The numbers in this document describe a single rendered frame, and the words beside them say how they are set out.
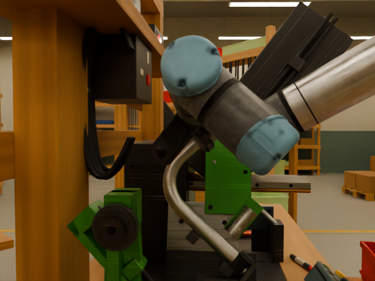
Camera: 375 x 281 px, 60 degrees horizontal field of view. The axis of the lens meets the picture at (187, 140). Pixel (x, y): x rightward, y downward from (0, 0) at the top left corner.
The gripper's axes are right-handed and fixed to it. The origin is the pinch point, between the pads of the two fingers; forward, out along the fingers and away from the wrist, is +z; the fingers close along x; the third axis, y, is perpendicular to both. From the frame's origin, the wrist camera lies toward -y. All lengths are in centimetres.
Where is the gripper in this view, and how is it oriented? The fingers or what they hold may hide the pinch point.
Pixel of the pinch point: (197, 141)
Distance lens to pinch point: 72.2
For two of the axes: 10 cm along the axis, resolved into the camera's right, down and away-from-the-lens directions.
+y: 7.4, -6.7, 0.9
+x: -6.7, -7.0, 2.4
